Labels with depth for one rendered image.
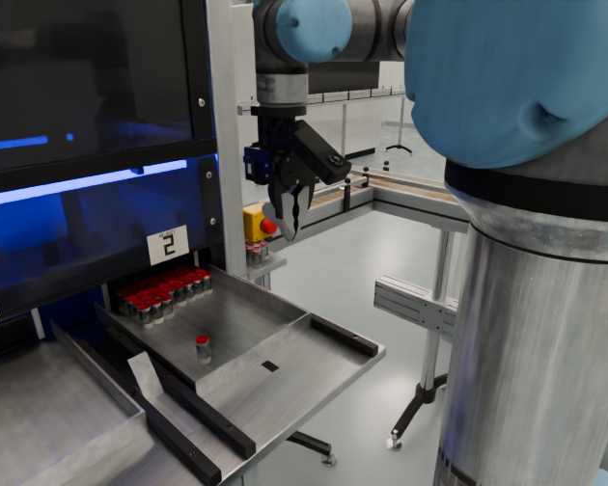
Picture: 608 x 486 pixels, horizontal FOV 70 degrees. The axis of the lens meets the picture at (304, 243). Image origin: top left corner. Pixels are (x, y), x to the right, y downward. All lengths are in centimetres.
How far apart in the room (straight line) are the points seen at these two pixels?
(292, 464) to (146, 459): 116
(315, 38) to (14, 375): 69
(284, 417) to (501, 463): 45
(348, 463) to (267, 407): 111
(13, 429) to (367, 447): 133
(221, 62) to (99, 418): 65
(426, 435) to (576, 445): 167
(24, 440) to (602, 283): 70
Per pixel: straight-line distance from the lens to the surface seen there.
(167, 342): 85
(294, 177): 67
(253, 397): 71
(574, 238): 20
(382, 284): 174
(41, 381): 85
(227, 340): 83
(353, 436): 187
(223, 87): 92
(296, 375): 75
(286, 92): 64
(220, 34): 92
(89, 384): 80
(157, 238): 88
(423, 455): 186
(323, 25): 52
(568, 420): 26
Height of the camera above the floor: 136
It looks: 23 degrees down
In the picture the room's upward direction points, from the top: straight up
